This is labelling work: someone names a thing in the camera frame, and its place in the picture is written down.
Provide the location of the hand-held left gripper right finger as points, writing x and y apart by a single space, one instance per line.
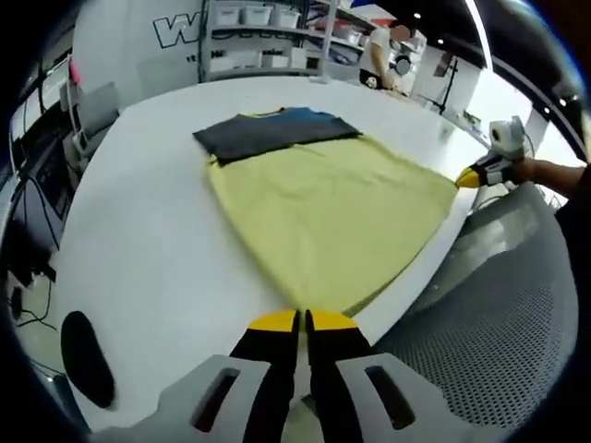
332 350

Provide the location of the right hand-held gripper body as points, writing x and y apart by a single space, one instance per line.
507 136

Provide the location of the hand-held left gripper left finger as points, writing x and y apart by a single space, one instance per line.
272 350

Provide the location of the yellow blue grey garment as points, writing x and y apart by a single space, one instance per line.
332 203

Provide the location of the person's right hand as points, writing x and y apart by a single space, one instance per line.
525 171

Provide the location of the black tripod stand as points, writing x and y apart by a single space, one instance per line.
447 87

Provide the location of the long linear ceiling light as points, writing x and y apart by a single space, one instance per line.
480 32

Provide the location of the grey mesh office chair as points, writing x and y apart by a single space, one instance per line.
489 314

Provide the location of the black chair armrest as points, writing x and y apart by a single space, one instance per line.
88 360

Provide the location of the grey metal storage shelf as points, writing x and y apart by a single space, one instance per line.
323 37

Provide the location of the group of white storage bins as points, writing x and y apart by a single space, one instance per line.
258 16

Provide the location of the dark equipment cabinet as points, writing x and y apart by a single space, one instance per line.
53 180

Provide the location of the plain grey chair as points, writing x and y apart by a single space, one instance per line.
100 111

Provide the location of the white stand pole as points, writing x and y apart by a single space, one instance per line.
71 115

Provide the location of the pink flag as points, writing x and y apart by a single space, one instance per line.
75 75

